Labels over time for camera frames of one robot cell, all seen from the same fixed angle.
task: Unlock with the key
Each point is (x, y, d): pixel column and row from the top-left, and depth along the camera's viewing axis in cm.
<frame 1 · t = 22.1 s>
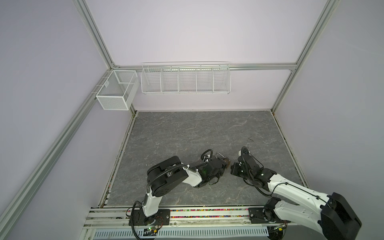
left hand: (231, 164, 86), fingers open
right hand: (231, 167, 85), fingers closed
white mesh box basket: (118, 90, 99), point 28 cm above the table

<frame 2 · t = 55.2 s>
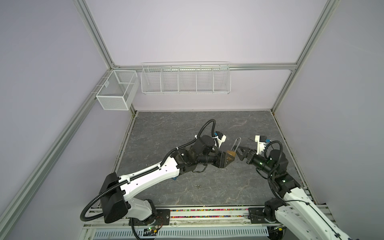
left hand: (230, 161, 67), fingers open
right hand: (237, 149, 73), fingers open
the named things where they were.

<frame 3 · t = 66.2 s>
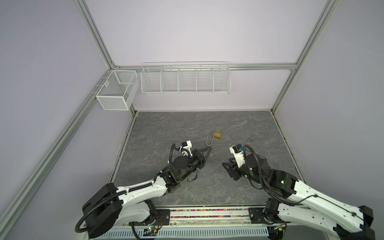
left hand: (214, 150, 70), fingers closed
right hand: (226, 162, 71), fingers open
the named things where they were.

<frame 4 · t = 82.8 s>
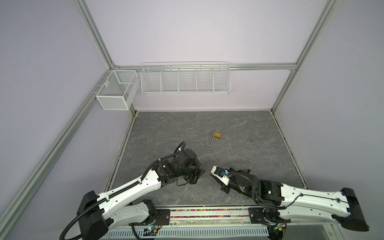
left hand: (207, 172, 71), fingers closed
right hand: (213, 173, 69), fingers closed
the named things where they were.

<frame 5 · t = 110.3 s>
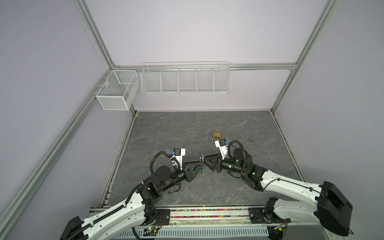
left hand: (202, 166, 67), fingers open
right hand: (203, 160, 72), fingers open
the named things where they were.

